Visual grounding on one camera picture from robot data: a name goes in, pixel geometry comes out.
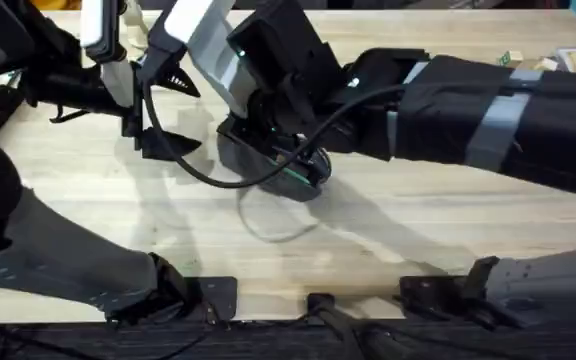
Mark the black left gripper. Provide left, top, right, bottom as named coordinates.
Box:
left=21, top=61, right=204, bottom=162

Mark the right wrist upright plate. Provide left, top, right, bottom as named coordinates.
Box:
left=164, top=0, right=250, bottom=119

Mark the wrist upright plate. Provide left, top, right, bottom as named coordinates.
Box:
left=164, top=0, right=250, bottom=119
left=79, top=0, right=122, bottom=65

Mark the left wrist upright plate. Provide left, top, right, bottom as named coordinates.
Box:
left=79, top=0, right=122, bottom=65

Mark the yellow object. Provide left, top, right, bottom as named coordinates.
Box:
left=31, top=0, right=83, bottom=12

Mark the heap of toy blocks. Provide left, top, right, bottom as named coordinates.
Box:
left=496, top=43, right=576, bottom=74

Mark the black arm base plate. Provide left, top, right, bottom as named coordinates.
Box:
left=398, top=273, right=472, bottom=314
left=185, top=276, right=239, bottom=322

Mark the black rail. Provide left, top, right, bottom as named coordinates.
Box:
left=0, top=315, right=576, bottom=360

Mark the black cable bundle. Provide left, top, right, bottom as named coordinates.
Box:
left=306, top=293, right=374, bottom=360

